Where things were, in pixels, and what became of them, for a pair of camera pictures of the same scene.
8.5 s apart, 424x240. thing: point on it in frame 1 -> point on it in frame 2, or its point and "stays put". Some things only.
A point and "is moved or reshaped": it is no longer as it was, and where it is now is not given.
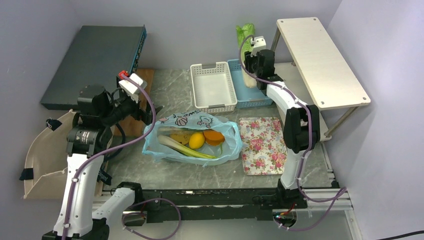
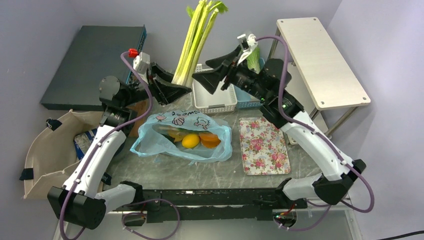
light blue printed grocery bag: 230,149 is moved or reshaped
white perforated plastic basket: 213,89 stays put
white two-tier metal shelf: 306,59 stays put
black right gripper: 248,59 -> 224,67
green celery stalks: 182,148 -> 201,22
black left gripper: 146,116 -> 165,92
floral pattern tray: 263,145 stays put
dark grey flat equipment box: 98,54 stays put
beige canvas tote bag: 46,158 stays put
